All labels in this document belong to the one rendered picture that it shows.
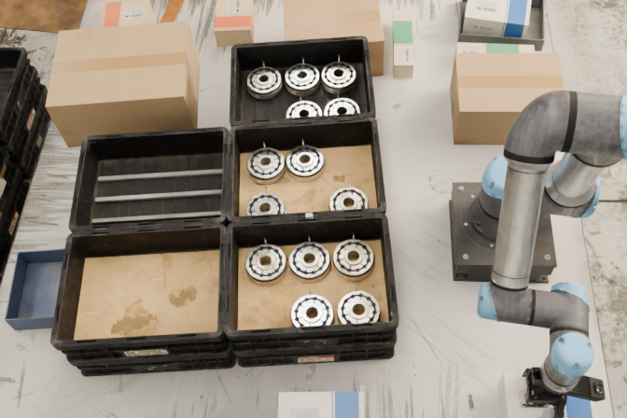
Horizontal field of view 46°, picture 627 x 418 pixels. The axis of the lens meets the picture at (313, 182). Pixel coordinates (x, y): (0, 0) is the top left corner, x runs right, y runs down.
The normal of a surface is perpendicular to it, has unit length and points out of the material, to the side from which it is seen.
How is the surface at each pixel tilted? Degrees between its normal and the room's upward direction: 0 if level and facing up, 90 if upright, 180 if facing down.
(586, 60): 0
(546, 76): 0
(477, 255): 2
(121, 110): 90
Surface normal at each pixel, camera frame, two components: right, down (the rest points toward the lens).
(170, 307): -0.05, -0.54
